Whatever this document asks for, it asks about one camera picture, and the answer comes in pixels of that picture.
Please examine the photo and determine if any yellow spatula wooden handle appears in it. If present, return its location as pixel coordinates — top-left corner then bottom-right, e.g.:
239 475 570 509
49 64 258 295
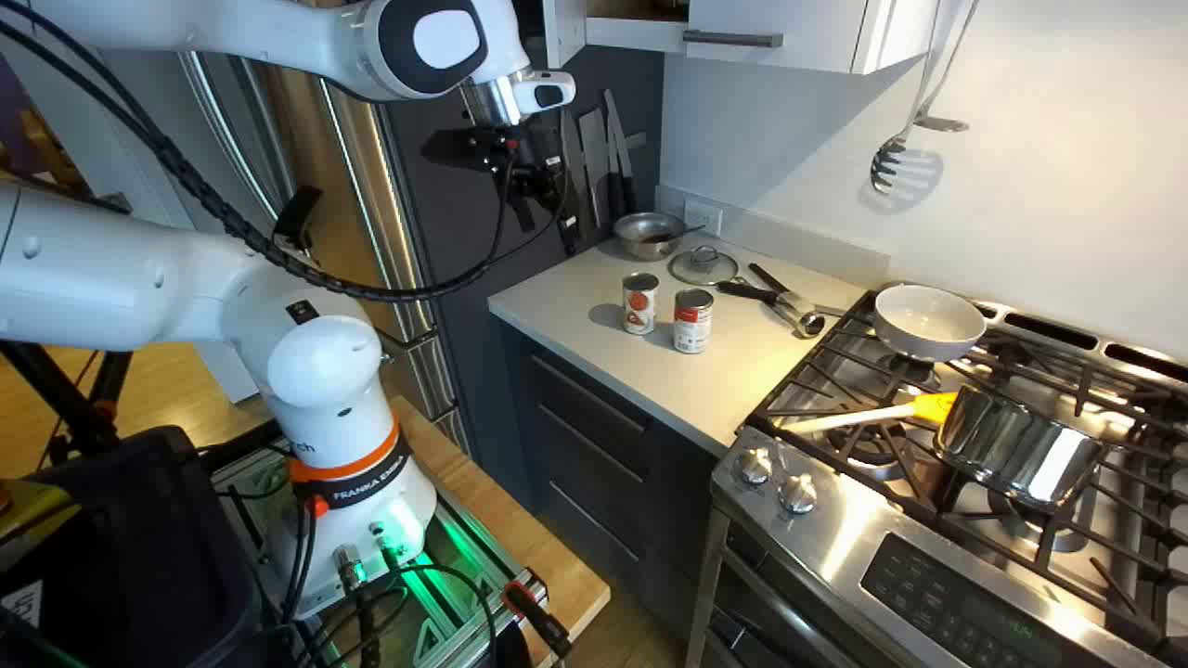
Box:
775 386 962 441

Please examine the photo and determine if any round glass pot lid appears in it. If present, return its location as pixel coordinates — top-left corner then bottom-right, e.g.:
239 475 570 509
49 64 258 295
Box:
665 240 742 290

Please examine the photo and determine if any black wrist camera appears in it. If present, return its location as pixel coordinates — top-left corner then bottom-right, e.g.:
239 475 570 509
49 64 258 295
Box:
419 122 519 172

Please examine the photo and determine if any red black clamp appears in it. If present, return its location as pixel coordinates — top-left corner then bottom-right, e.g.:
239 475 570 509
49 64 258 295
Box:
498 569 579 660

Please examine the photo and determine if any kitchen knife black handle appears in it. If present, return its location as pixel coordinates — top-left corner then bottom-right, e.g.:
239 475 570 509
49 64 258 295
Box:
570 108 607 238
596 85 648 216

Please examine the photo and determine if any stainless steel gas stove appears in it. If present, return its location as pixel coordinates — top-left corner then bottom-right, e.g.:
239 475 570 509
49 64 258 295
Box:
683 284 1188 668

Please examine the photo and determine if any black tripod stand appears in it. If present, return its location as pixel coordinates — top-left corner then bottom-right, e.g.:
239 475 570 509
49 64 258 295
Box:
0 336 142 463

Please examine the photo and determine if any stainless steel refrigerator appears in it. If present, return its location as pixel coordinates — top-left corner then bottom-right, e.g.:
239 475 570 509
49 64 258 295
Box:
179 48 498 457

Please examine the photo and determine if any shiny steel pot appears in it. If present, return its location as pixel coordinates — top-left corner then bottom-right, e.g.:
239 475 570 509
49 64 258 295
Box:
932 386 1106 513

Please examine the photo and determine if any silver stove knob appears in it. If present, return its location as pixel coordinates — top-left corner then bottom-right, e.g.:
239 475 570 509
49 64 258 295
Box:
775 471 822 520
736 441 778 491

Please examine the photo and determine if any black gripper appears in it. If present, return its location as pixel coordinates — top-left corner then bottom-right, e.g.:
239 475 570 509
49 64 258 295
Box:
487 127 581 256

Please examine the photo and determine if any white wall outlet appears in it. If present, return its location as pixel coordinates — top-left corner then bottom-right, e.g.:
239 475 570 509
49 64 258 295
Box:
680 197 726 240

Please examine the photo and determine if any black corrugated cable hose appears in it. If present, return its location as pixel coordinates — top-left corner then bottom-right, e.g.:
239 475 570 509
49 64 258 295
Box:
0 0 579 308

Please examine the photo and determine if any hanging slotted metal spatula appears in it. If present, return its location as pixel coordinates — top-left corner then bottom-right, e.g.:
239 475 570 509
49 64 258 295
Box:
864 0 984 209

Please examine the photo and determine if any dark grey drawer cabinet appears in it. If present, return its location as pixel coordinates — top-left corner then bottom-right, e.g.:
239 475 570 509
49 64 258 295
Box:
498 321 721 650

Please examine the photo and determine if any white can red band label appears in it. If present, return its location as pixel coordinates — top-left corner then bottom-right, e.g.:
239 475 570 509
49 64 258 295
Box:
668 284 721 360

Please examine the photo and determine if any white frying pan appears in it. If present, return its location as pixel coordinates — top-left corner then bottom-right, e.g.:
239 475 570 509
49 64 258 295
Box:
873 282 991 368

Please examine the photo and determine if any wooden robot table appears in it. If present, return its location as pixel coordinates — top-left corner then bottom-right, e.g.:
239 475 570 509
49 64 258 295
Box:
0 393 614 668

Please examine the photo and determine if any small metal bowl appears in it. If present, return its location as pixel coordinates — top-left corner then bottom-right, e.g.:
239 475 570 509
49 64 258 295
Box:
607 209 691 263

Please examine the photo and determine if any white wall cabinet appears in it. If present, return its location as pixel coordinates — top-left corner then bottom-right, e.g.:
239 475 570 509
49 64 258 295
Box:
536 0 937 76

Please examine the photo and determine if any white can tomato picture label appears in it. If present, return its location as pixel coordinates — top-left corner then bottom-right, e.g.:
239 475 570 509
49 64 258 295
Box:
614 272 665 336

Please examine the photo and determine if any black fabric bag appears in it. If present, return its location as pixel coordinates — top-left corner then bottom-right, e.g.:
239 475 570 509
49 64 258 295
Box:
0 423 270 668

